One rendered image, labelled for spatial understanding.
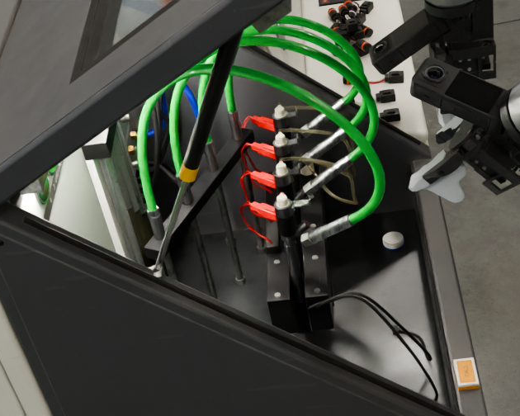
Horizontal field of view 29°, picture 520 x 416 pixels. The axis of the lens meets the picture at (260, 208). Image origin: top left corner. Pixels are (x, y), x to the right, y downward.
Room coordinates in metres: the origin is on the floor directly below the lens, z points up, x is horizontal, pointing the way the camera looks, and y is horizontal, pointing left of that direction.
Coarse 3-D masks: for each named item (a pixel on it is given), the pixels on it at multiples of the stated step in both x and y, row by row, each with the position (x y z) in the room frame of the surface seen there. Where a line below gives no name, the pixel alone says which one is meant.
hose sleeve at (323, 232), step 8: (344, 216) 1.08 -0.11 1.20; (328, 224) 1.10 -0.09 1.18; (336, 224) 1.08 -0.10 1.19; (344, 224) 1.07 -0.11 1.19; (352, 224) 1.07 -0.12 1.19; (312, 232) 1.11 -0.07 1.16; (320, 232) 1.09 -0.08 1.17; (328, 232) 1.09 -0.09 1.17; (336, 232) 1.08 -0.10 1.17; (312, 240) 1.10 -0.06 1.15; (320, 240) 1.10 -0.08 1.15
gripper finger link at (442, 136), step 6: (456, 120) 0.99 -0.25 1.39; (462, 120) 0.97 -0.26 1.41; (444, 126) 1.01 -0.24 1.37; (450, 126) 0.99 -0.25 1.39; (456, 126) 0.96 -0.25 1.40; (438, 132) 1.01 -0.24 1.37; (444, 132) 0.99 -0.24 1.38; (450, 132) 0.99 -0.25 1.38; (438, 138) 1.01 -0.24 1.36; (444, 138) 1.00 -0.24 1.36; (450, 138) 1.00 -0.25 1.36
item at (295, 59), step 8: (296, 0) 2.06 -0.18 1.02; (296, 8) 2.01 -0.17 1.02; (296, 16) 1.98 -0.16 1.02; (288, 24) 1.85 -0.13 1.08; (296, 40) 1.86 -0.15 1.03; (264, 48) 1.57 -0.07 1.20; (272, 48) 1.62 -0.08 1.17; (280, 48) 1.68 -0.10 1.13; (280, 56) 1.65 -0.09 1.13; (288, 56) 1.71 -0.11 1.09; (296, 56) 1.79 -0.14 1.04; (304, 56) 1.89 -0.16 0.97; (296, 64) 1.75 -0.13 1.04; (304, 64) 1.85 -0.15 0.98; (304, 72) 1.82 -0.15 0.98
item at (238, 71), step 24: (192, 72) 1.17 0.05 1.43; (240, 72) 1.13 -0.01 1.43; (312, 96) 1.09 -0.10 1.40; (144, 120) 1.21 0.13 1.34; (336, 120) 1.07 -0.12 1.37; (144, 144) 1.22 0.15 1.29; (360, 144) 1.06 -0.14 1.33; (144, 168) 1.23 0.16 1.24; (144, 192) 1.23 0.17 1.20; (384, 192) 1.05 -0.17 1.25; (360, 216) 1.06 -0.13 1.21
